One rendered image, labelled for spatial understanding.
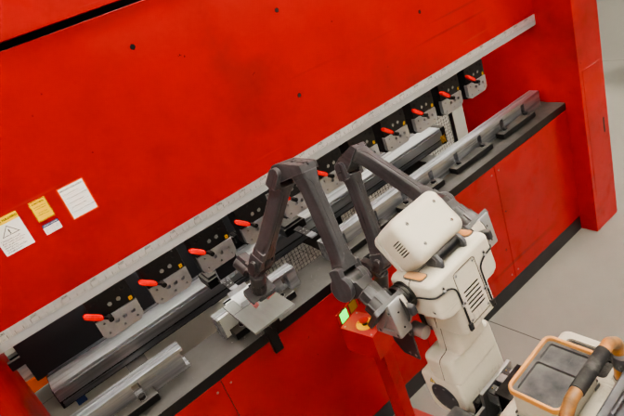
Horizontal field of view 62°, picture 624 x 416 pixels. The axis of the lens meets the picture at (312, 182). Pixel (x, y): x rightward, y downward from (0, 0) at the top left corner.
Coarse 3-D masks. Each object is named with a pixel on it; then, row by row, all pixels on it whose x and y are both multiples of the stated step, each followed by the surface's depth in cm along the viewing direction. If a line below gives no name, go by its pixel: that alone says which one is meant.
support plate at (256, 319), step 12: (264, 300) 199; (276, 300) 197; (288, 300) 194; (228, 312) 201; (240, 312) 197; (252, 312) 195; (264, 312) 193; (276, 312) 190; (252, 324) 189; (264, 324) 186
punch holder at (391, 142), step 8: (400, 112) 240; (384, 120) 235; (392, 120) 237; (400, 120) 240; (376, 128) 237; (392, 128) 238; (400, 128) 241; (408, 128) 244; (376, 136) 241; (384, 136) 236; (392, 136) 239; (400, 136) 242; (408, 136) 245; (384, 144) 238; (392, 144) 239; (400, 144) 243
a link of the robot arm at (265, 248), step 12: (276, 168) 152; (276, 180) 152; (288, 180) 158; (276, 192) 157; (288, 192) 159; (276, 204) 160; (264, 216) 165; (276, 216) 162; (264, 228) 167; (276, 228) 166; (264, 240) 169; (276, 240) 171; (264, 252) 170; (264, 264) 173
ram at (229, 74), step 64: (192, 0) 176; (256, 0) 189; (320, 0) 205; (384, 0) 224; (448, 0) 246; (512, 0) 273; (0, 64) 147; (64, 64) 157; (128, 64) 167; (192, 64) 179; (256, 64) 194; (320, 64) 210; (384, 64) 230; (448, 64) 254; (0, 128) 150; (64, 128) 159; (128, 128) 170; (192, 128) 183; (256, 128) 198; (320, 128) 215; (0, 192) 152; (128, 192) 174; (192, 192) 187; (256, 192) 202; (0, 256) 155; (64, 256) 165; (0, 320) 158
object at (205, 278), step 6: (198, 276) 229; (204, 276) 224; (210, 276) 222; (216, 276) 223; (204, 282) 225; (210, 282) 221; (216, 282) 223; (228, 282) 218; (210, 288) 222; (228, 288) 214; (234, 288) 213
